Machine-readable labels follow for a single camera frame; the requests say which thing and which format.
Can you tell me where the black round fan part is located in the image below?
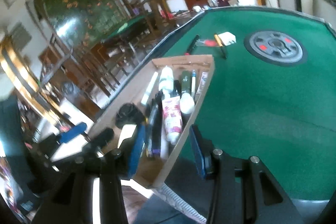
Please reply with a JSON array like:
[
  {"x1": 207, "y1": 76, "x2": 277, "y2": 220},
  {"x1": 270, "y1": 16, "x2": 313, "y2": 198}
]
[{"x1": 115, "y1": 103, "x2": 145, "y2": 129}]

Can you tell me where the black purple-capped marker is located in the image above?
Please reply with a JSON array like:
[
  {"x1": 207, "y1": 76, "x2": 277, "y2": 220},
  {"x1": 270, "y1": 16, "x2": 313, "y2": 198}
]
[{"x1": 151, "y1": 91, "x2": 163, "y2": 158}]

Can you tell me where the rose hand cream tube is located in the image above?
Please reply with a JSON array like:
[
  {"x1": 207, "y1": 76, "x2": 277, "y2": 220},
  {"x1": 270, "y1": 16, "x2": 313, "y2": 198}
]
[{"x1": 162, "y1": 96, "x2": 183, "y2": 145}]

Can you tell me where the white marker pen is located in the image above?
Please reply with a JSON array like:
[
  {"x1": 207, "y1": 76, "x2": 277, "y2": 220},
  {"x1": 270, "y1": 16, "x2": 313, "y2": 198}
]
[{"x1": 141, "y1": 72, "x2": 158, "y2": 106}]

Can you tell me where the white dropper bottle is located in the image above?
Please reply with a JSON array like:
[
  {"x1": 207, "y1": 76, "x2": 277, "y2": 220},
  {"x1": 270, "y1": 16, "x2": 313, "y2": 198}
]
[{"x1": 179, "y1": 93, "x2": 195, "y2": 115}]

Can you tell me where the white pill bottle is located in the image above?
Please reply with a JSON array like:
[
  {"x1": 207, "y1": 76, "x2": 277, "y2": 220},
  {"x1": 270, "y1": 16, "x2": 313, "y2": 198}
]
[{"x1": 158, "y1": 66, "x2": 174, "y2": 94}]

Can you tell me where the dark green small device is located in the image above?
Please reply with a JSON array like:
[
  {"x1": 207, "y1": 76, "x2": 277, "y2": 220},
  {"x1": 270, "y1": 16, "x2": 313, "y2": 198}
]
[{"x1": 181, "y1": 71, "x2": 192, "y2": 94}]

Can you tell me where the blue capped white pen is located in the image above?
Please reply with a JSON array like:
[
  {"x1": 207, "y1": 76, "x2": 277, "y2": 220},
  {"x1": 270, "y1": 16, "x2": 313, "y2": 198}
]
[{"x1": 191, "y1": 70, "x2": 197, "y2": 98}]

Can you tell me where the white ointment tube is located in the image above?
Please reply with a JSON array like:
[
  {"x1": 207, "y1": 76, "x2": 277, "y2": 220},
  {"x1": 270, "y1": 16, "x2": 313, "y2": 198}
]
[{"x1": 195, "y1": 72, "x2": 208, "y2": 101}]

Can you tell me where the cream box with yellow keychain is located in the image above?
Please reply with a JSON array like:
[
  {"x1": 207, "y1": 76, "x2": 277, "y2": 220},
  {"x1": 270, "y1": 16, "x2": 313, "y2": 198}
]
[{"x1": 117, "y1": 124, "x2": 137, "y2": 148}]

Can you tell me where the cardboard tray box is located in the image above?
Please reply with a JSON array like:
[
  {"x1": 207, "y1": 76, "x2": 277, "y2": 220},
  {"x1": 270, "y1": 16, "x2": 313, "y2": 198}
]
[{"x1": 88, "y1": 55, "x2": 215, "y2": 189}]

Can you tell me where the black red-tipped pen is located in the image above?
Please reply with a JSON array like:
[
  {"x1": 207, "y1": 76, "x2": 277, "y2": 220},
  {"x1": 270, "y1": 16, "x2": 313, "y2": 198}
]
[{"x1": 185, "y1": 35, "x2": 199, "y2": 55}]

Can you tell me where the clear red lighter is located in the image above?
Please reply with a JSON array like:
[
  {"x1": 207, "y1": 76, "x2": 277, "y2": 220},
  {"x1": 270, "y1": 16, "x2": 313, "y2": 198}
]
[{"x1": 196, "y1": 40, "x2": 219, "y2": 47}]

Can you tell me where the yellow black pen far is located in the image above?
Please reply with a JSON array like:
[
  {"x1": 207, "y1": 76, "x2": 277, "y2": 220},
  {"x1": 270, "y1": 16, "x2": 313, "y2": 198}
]
[{"x1": 214, "y1": 34, "x2": 227, "y2": 59}]

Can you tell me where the large floral painting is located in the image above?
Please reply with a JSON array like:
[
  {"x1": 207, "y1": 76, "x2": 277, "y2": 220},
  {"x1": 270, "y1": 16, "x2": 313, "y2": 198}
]
[{"x1": 34, "y1": 0, "x2": 129, "y2": 48}]

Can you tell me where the round grey table centre console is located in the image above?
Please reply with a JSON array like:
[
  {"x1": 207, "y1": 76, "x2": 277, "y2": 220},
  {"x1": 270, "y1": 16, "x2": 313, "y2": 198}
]
[{"x1": 244, "y1": 30, "x2": 307, "y2": 67}]

